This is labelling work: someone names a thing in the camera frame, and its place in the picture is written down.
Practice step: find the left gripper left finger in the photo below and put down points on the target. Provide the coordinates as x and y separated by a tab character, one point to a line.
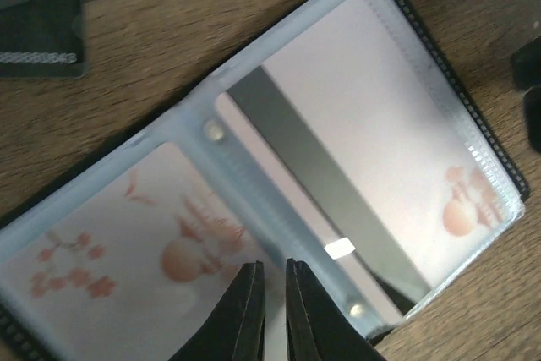
235	329

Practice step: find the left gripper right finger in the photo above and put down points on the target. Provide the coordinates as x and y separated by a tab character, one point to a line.
316	329

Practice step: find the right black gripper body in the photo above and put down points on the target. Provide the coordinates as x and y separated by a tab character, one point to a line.
525	68

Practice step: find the white card blossom print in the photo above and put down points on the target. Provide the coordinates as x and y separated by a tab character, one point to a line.
136	270

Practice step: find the black leather card holder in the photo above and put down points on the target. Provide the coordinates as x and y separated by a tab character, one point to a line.
196	128

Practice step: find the white card black stripe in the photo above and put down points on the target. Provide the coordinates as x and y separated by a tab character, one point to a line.
365	139

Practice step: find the black VIP card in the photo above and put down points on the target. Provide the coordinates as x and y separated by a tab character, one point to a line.
43	39

